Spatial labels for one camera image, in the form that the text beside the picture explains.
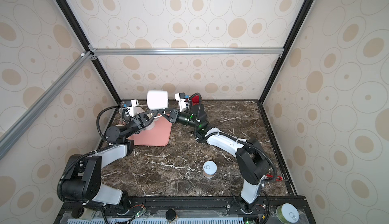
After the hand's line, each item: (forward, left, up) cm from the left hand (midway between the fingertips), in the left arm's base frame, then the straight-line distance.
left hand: (160, 115), depth 67 cm
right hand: (+2, +1, -1) cm, 2 cm away
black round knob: (-35, -5, -23) cm, 42 cm away
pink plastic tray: (+9, +9, -34) cm, 36 cm away
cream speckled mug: (-1, +5, -6) cm, 8 cm away
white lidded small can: (-14, -23, -28) cm, 39 cm away
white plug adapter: (-35, +33, -28) cm, 55 cm away
